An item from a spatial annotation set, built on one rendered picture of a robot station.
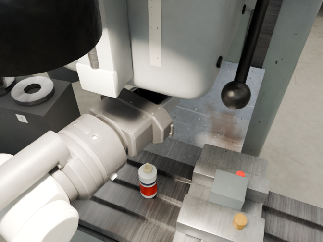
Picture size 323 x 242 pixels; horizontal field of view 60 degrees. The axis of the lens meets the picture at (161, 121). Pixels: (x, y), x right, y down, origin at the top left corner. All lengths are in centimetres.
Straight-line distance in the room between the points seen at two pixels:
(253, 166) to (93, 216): 37
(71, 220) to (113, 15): 21
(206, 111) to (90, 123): 53
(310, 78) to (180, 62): 260
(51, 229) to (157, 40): 21
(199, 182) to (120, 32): 42
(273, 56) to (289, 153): 139
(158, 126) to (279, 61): 48
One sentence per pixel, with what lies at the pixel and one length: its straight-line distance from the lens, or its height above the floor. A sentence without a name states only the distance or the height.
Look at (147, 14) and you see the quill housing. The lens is 26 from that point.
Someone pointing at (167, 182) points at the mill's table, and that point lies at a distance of 70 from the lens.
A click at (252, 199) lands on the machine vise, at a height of 100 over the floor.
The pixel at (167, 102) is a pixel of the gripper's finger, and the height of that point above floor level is 124.
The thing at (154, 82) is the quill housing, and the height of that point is 134.
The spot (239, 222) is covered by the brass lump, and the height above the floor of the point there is 106.
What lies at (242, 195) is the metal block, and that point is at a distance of 53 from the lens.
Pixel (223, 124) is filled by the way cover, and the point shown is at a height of 94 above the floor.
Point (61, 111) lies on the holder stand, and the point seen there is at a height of 108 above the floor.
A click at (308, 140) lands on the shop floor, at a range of 225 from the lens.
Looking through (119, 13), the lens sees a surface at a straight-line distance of 25.
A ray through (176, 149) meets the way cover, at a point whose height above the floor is 87.
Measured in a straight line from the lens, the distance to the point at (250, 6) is 44.
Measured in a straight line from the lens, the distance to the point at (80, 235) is 75.
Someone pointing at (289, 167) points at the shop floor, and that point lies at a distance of 203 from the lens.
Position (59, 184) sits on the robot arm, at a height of 125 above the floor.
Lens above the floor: 152
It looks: 46 degrees down
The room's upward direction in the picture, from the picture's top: straight up
